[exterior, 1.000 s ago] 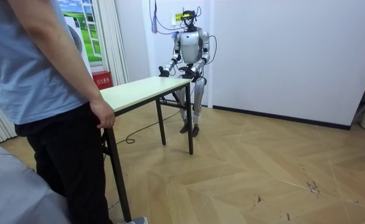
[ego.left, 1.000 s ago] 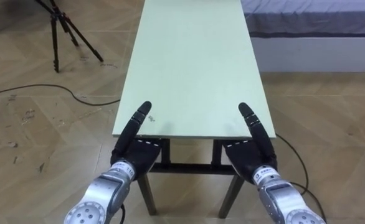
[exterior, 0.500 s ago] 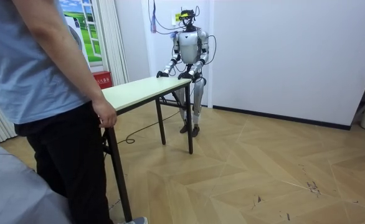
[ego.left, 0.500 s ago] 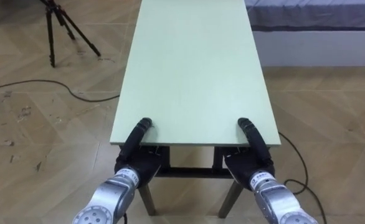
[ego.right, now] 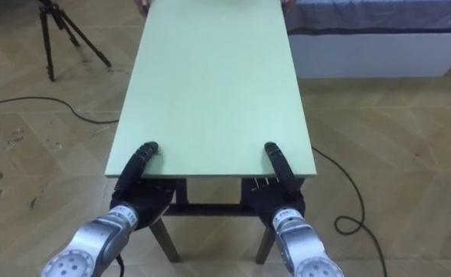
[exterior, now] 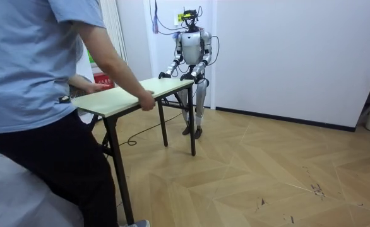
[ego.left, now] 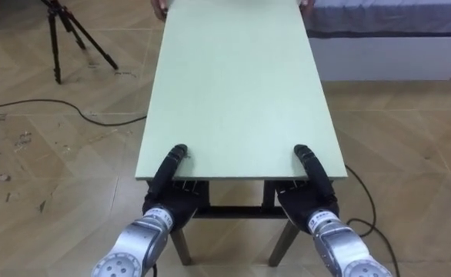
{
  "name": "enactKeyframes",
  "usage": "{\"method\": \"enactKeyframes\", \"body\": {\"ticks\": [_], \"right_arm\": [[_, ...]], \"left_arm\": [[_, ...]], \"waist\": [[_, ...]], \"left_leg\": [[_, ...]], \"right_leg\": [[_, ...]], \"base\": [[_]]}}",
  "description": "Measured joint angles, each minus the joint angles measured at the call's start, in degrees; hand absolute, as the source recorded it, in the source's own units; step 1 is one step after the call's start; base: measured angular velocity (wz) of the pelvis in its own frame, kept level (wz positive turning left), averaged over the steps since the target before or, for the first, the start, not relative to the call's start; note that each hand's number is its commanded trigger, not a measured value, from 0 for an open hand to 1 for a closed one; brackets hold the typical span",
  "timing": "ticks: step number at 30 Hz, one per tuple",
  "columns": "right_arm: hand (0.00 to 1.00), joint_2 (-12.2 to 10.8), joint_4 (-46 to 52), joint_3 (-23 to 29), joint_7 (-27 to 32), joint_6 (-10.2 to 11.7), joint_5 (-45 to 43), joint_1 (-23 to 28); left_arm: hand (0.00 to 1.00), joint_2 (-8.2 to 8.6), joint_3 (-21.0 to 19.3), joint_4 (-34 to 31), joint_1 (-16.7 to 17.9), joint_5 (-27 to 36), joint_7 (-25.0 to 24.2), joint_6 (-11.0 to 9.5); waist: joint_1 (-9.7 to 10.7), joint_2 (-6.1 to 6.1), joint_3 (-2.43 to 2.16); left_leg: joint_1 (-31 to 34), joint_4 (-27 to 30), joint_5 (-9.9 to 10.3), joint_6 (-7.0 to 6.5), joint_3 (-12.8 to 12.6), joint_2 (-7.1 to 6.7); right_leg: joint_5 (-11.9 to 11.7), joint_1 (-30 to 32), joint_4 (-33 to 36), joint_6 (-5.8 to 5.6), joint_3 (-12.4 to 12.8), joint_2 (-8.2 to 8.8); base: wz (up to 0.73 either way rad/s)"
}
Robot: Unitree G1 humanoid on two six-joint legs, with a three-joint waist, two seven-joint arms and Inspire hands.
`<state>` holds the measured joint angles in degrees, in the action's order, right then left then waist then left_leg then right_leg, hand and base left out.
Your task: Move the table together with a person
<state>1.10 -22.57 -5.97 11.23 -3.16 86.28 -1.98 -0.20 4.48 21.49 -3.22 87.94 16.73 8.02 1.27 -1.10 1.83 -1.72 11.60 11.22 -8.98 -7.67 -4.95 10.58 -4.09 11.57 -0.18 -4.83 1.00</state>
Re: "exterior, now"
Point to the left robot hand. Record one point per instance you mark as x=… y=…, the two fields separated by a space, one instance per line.
x=188 y=76

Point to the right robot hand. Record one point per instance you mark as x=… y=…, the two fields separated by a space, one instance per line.
x=164 y=75

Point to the white folding table black legs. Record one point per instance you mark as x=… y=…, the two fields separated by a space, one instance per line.
x=118 y=97

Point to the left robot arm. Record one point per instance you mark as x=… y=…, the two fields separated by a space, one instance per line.
x=206 y=52

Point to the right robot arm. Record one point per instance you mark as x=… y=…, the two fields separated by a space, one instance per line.
x=178 y=53

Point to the red box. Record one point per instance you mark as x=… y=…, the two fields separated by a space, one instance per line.
x=104 y=80

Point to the robot legs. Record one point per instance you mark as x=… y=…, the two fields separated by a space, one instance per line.
x=200 y=97

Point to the robot body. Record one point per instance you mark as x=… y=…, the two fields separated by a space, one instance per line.
x=191 y=47

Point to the white radiator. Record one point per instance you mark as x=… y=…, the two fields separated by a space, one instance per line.
x=115 y=30

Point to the grey bed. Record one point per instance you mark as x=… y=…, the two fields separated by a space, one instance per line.
x=17 y=192

